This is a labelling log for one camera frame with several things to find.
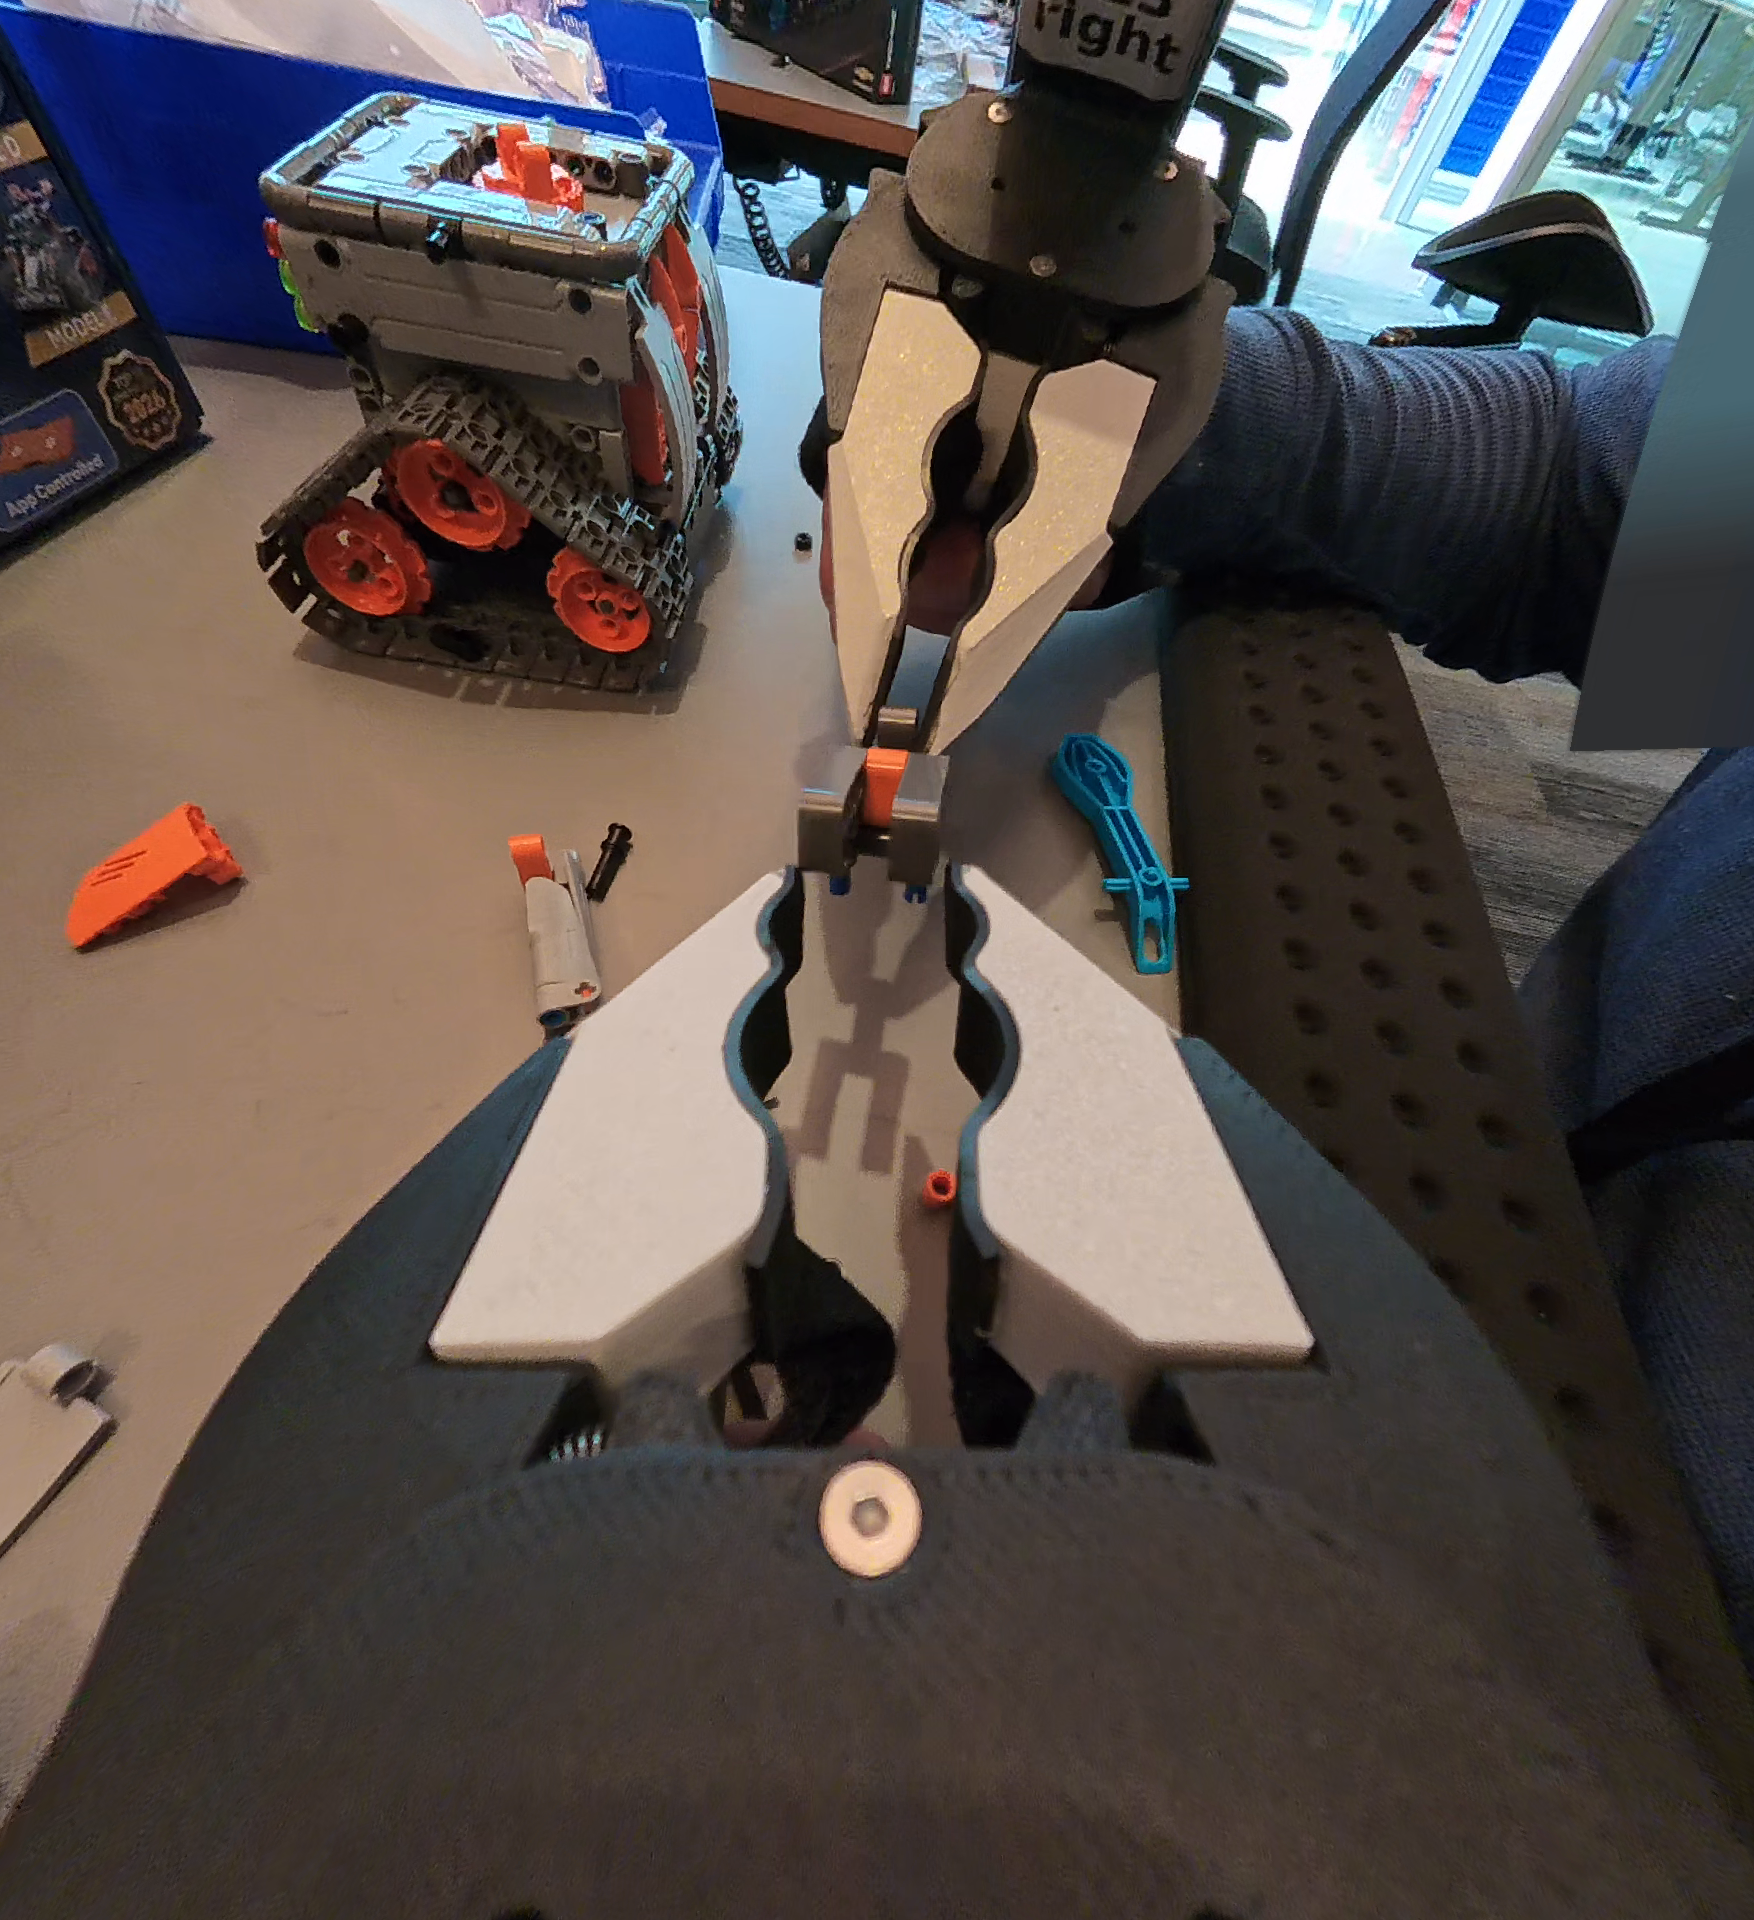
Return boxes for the black dimpled mat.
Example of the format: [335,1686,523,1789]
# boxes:
[1161,603,1754,1920]

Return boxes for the blue storage bin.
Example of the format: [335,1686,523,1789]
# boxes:
[0,0,729,352]

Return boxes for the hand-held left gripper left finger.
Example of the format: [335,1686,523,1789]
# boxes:
[430,867,802,1372]

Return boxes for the grey beam assembly orange bush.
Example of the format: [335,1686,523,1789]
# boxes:
[793,703,950,902]

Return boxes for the cyan plastic separator tool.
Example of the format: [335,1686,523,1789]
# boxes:
[1048,733,1191,978]

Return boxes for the person's right hand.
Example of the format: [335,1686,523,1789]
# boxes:
[922,515,999,630]

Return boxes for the orange wedge brick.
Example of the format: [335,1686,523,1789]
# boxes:
[67,802,244,949]

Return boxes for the tracked toy robot vehicle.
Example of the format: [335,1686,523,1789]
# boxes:
[260,92,744,706]

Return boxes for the blue robot kit box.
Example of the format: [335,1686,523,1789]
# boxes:
[0,0,210,600]

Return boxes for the white paper sheets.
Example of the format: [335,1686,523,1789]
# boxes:
[412,0,714,109]

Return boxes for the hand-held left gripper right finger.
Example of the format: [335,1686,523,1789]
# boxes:
[944,867,1317,1372]

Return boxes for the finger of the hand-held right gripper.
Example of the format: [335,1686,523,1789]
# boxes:
[913,358,1165,755]
[822,283,987,745]

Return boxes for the black office chair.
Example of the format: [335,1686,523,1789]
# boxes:
[1268,0,1659,351]

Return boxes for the grey panel assembly orange connector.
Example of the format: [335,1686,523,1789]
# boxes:
[507,831,607,1036]

